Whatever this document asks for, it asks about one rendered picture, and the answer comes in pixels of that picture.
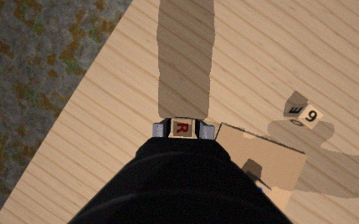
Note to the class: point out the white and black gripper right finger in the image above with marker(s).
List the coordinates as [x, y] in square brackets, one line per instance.
[203, 130]

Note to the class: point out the tan square mat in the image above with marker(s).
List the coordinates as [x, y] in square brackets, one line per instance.
[278, 167]

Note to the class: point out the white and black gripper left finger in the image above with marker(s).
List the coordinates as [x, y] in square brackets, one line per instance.
[161, 129]

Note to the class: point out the beige letter block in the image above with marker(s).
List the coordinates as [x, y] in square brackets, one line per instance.
[259, 183]
[182, 127]
[303, 115]

